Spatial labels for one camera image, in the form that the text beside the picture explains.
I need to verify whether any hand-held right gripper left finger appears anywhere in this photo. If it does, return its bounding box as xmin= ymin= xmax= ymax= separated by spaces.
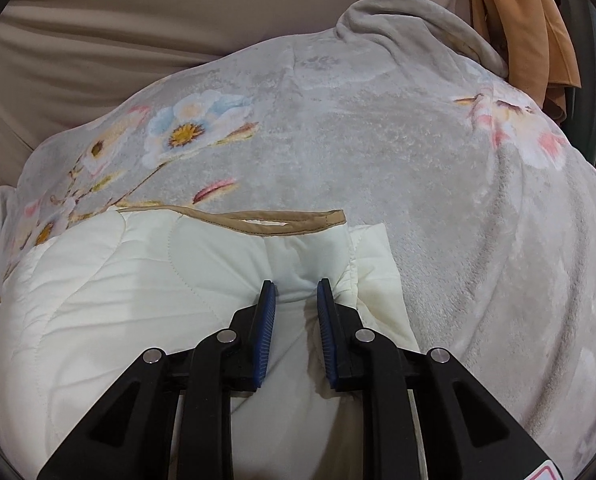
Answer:
xmin=37 ymin=280 xmax=278 ymax=480

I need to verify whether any beige backdrop sheet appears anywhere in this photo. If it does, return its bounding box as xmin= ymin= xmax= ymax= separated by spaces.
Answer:
xmin=0 ymin=0 xmax=474 ymax=192

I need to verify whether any grey floral blanket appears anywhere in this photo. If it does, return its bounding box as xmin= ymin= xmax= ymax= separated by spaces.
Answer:
xmin=0 ymin=0 xmax=596 ymax=480

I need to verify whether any cream quilted jacket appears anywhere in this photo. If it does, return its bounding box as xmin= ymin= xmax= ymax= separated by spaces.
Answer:
xmin=0 ymin=207 xmax=421 ymax=480

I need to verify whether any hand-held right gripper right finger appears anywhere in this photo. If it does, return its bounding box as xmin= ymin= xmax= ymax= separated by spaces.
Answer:
xmin=316 ymin=278 xmax=561 ymax=480

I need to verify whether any orange cloth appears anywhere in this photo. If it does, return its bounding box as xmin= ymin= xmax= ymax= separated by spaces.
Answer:
xmin=465 ymin=0 xmax=582 ymax=124

